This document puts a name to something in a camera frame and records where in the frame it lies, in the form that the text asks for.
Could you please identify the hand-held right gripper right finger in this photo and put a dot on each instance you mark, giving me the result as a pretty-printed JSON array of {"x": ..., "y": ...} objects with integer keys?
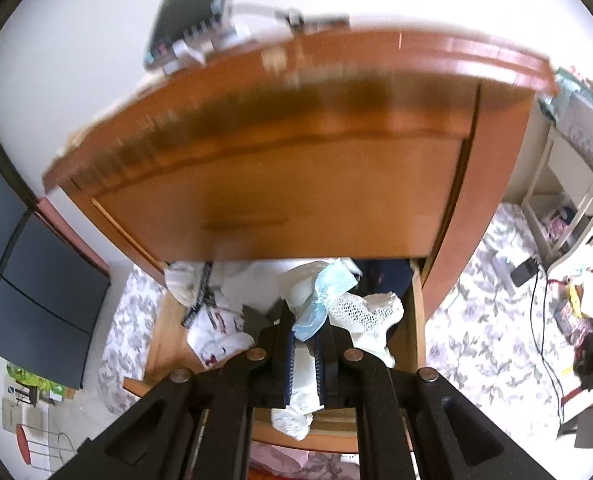
[{"x": 320, "y": 370}]

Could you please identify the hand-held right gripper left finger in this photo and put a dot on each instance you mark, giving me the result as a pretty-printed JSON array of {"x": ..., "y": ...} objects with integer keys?
[{"x": 290, "y": 365}]

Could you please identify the grey garment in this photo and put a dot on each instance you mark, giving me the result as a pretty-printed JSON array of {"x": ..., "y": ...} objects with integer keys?
[{"x": 256, "y": 317}]

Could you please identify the white cartoon print garment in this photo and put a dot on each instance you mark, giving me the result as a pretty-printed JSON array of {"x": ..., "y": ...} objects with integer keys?
[{"x": 216, "y": 332}]

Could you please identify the light blue garment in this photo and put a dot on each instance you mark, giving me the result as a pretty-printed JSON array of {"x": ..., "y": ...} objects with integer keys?
[{"x": 329, "y": 285}]

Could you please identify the dark navy garment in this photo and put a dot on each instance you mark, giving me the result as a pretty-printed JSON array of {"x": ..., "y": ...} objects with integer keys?
[{"x": 386, "y": 277}]

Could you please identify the white cloth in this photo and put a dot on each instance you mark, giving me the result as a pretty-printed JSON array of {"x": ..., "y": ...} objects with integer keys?
[{"x": 181, "y": 280}]

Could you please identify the floral quilt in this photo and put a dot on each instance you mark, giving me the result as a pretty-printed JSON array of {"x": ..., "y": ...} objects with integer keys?
[{"x": 476, "y": 340}]

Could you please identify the closed wooden drawer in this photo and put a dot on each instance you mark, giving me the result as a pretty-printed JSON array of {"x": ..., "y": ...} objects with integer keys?
[{"x": 276, "y": 195}]

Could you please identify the white power strip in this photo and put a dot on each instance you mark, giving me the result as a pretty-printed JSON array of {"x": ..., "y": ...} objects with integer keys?
[{"x": 506, "y": 270}]

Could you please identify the black charger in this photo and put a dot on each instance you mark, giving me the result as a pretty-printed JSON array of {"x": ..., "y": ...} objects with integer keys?
[{"x": 523, "y": 272}]

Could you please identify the wooden nightstand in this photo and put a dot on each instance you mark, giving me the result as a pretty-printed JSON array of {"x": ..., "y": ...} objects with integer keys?
[{"x": 481, "y": 185}]

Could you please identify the green package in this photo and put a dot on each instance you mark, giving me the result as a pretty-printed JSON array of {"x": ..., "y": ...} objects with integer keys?
[{"x": 36, "y": 380}]

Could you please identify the dark blue cabinet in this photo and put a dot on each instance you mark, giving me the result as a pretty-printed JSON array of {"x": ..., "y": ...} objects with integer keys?
[{"x": 31, "y": 300}]

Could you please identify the black cloth bundle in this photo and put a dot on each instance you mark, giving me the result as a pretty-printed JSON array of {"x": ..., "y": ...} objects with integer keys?
[{"x": 588, "y": 360}]

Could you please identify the white cutout shelf rack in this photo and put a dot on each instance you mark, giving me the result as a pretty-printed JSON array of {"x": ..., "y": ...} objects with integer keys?
[{"x": 551, "y": 195}]

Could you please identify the white phone stand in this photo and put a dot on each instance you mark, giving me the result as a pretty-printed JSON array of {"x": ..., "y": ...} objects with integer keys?
[{"x": 291, "y": 15}]

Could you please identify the white illustrated box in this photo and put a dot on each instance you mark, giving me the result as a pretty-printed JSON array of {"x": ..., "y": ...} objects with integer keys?
[{"x": 586, "y": 130}]

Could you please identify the teal plastic bag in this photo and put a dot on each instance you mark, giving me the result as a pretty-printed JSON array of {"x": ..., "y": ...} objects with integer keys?
[{"x": 551, "y": 95}]

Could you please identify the smartphone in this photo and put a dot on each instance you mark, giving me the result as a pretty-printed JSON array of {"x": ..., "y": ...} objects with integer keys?
[{"x": 191, "y": 10}]

